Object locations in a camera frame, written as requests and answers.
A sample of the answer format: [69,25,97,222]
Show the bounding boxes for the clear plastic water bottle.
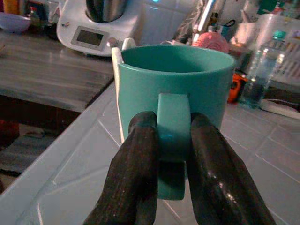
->
[240,30,287,109]

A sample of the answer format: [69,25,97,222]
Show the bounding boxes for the orange and black small object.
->
[226,73,248,104]

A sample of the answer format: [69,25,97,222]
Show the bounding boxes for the white slatted crate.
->
[271,30,300,80]

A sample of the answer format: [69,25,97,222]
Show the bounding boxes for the pink ribbed round object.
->
[192,31,230,54]

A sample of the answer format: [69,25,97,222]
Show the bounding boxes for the wooden dining table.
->
[0,30,115,146]

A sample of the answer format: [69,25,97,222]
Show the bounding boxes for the teal ceramic mug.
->
[118,45,236,201]

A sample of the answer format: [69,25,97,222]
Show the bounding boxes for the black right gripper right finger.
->
[187,112,277,225]

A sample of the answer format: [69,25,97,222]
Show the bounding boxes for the white bowl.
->
[0,12,31,33]

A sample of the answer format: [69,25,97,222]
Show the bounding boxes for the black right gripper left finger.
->
[83,111,161,225]

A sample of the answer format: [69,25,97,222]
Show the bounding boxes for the white kitchen cooking machine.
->
[56,0,139,57]

